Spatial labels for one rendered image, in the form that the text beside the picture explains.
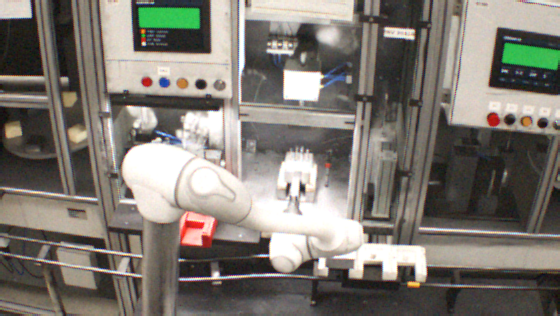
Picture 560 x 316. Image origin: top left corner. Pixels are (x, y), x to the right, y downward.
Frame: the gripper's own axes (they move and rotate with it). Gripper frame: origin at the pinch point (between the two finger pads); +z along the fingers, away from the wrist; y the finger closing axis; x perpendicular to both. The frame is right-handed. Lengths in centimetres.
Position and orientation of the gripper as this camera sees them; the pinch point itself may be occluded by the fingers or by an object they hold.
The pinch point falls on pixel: (297, 186)
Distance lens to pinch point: 232.0
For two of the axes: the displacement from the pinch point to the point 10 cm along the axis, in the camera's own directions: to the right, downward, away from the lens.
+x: -9.9, -0.8, 0.9
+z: 1.2, -5.4, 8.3
